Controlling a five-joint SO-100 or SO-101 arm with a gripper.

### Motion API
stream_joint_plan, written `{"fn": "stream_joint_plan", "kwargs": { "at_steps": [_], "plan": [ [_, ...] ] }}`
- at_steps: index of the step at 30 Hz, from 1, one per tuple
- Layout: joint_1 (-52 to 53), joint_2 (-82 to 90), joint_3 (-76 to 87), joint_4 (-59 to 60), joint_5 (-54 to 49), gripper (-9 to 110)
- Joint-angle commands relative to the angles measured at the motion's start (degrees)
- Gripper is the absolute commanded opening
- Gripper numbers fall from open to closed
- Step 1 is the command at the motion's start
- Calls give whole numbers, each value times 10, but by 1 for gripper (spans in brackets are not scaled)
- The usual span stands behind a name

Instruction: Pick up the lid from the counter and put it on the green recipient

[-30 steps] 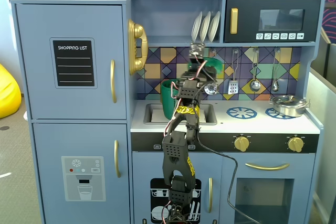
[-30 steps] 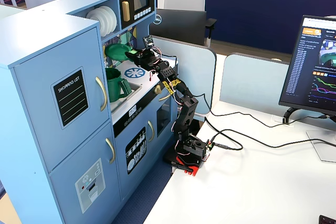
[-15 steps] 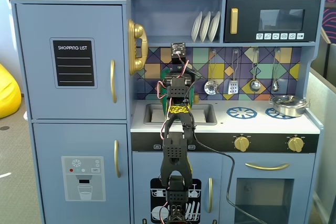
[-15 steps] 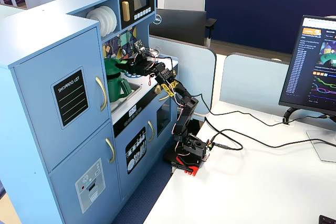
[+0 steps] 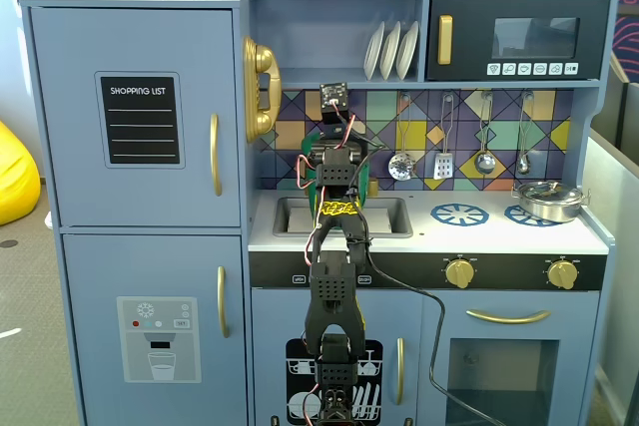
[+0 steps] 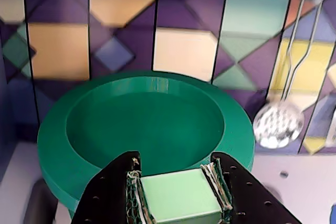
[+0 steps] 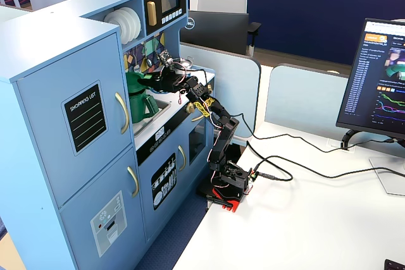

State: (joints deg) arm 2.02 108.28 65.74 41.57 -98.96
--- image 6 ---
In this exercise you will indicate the blue wooden toy kitchen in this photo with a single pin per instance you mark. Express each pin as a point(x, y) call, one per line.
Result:
point(189, 11)

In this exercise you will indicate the green round bowl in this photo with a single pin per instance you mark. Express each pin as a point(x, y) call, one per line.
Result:
point(144, 124)

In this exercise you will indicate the steel toy skimmer spoon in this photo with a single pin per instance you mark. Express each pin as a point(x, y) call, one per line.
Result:
point(278, 127)

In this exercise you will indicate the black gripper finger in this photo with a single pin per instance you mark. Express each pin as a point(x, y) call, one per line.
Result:
point(252, 200)
point(107, 195)

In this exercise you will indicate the steel toy sink basin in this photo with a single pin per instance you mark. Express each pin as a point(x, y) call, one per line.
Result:
point(39, 203)

